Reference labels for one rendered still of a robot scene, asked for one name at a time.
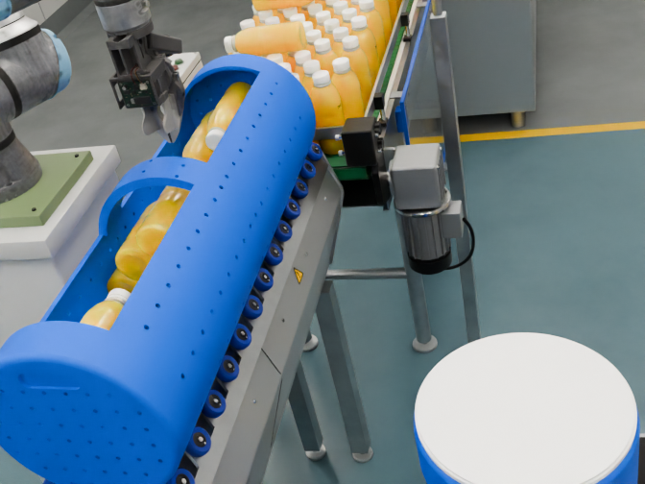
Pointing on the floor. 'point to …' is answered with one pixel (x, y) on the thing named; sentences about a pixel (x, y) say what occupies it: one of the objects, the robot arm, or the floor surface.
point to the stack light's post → (455, 165)
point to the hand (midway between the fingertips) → (171, 133)
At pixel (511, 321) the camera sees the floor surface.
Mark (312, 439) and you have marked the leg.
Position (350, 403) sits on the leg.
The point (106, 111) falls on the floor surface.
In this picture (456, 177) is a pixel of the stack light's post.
